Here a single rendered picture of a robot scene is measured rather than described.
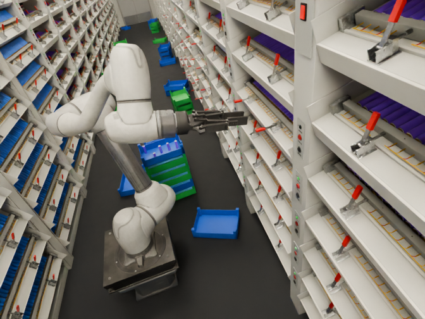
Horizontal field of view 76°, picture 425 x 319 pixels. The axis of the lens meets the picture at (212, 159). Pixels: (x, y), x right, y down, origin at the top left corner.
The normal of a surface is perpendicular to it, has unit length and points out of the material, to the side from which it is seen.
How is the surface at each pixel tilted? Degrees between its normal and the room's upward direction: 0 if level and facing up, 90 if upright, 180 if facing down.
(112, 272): 1
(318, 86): 90
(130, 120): 61
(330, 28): 90
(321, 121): 18
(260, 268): 0
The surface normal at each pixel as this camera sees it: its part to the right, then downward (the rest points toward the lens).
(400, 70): -0.45, -0.66
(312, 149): 0.23, 0.56
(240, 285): -0.17, -0.78
